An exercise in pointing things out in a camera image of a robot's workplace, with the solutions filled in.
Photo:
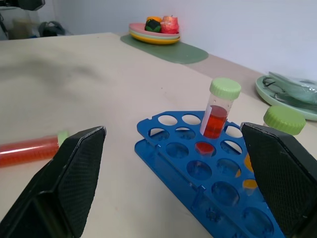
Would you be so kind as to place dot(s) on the orange toy fruit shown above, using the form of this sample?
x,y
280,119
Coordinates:
x,y
153,19

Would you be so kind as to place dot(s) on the red liquid tube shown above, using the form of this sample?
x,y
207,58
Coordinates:
x,y
215,124
29,151

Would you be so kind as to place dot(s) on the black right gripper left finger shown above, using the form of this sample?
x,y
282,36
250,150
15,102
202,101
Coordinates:
x,y
69,178

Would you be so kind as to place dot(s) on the red toy peach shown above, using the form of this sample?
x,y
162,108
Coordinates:
x,y
169,24

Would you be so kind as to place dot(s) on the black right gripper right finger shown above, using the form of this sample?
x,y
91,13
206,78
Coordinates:
x,y
284,178

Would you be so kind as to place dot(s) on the green placemat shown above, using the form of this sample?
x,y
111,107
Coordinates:
x,y
178,53

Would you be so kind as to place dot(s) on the black and green toy ball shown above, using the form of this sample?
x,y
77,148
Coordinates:
x,y
152,26

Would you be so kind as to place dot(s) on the light green stacked plate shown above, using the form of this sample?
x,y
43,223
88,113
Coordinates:
x,y
148,36

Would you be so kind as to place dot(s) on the orange liquid tube, green cap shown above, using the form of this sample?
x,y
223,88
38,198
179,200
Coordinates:
x,y
284,119

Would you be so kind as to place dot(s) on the blue test tube rack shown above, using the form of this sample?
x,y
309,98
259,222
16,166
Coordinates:
x,y
183,173

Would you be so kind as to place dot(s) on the yellow plate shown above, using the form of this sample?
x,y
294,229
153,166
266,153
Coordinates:
x,y
153,41

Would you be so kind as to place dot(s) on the pink plate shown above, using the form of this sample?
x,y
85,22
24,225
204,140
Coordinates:
x,y
136,26

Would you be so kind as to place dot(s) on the clear plastic bag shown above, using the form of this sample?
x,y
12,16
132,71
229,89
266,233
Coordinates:
x,y
297,91

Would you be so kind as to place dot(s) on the red liquid tube, white label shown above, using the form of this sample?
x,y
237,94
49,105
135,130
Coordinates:
x,y
215,124

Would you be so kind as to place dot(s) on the large light green plate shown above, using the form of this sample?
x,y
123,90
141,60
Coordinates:
x,y
267,95

